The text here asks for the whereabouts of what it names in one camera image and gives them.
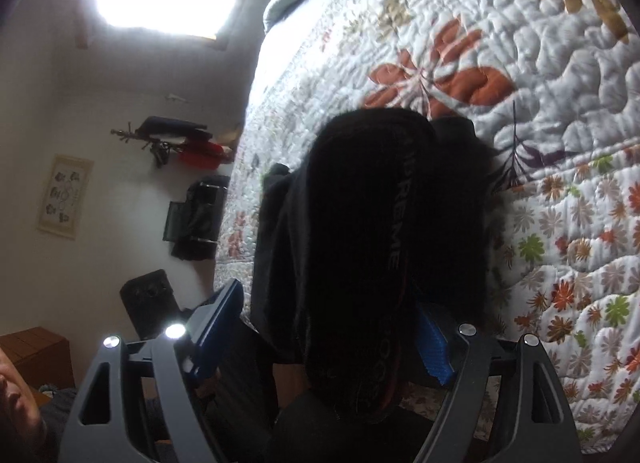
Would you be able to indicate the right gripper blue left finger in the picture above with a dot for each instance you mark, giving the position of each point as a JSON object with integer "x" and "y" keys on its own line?
{"x": 210, "y": 328}

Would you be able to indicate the black metal frame chair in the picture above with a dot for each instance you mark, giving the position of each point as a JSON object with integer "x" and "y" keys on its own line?
{"x": 192, "y": 226}

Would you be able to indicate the wooden coat rack with clothes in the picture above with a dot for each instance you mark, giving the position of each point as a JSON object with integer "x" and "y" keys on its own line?
{"x": 190, "y": 143}

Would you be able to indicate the black pants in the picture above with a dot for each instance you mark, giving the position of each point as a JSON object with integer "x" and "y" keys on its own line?
{"x": 381, "y": 222}

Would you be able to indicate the wooden box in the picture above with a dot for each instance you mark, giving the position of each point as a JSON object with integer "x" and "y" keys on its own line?
{"x": 41, "y": 356}

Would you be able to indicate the framed wall picture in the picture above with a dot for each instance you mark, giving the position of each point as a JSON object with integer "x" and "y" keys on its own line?
{"x": 63, "y": 196}

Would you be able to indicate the floral quilted bedspread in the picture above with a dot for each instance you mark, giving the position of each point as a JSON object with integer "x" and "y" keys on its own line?
{"x": 553, "y": 87}

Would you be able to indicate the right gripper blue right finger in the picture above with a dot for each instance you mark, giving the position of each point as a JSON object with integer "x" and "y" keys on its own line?
{"x": 434, "y": 350}

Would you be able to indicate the person's face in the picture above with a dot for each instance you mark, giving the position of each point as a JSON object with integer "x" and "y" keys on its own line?
{"x": 24, "y": 433}

